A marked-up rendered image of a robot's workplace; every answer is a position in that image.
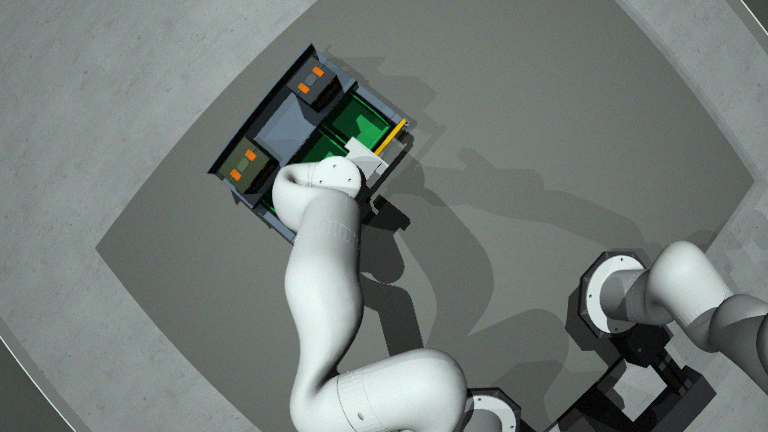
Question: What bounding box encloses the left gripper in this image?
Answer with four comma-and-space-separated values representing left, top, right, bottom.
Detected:
356, 186, 371, 207

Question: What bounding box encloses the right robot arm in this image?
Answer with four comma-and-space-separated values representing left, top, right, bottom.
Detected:
585, 240, 768, 396

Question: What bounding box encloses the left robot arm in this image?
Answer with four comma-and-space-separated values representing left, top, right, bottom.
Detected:
272, 137, 516, 432

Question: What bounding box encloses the yellow bar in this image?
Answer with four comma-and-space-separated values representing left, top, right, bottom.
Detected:
374, 119, 407, 156

